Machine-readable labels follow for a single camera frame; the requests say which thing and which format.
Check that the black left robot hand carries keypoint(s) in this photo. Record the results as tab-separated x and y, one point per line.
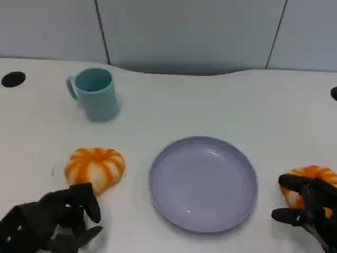
79	200

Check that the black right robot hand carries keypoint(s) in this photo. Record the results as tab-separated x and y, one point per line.
318	205

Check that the orange white toy bread roll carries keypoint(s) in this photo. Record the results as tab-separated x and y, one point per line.
313	171
92	166

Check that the pale green mug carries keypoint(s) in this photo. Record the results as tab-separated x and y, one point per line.
101	100

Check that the lilac plate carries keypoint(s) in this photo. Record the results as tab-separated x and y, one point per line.
202	184

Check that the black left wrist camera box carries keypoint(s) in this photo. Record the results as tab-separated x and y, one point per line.
23	226

